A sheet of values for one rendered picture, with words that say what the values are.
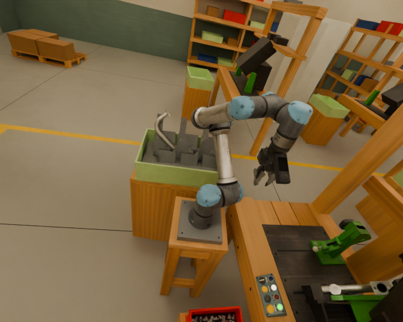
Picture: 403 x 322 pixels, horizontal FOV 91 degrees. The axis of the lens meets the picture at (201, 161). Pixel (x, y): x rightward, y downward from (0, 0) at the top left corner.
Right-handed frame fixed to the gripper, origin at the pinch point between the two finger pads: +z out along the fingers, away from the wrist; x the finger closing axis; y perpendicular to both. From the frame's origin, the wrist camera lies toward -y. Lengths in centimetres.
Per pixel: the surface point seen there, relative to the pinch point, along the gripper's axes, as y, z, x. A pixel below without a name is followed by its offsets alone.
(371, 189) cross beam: 10, 8, -74
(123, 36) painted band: 686, 89, 197
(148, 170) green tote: 44, 39, 50
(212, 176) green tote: 41, 38, 7
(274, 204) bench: 22, 41, -34
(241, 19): 616, -26, -140
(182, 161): 59, 42, 27
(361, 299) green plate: -39.1, 11.2, -28.0
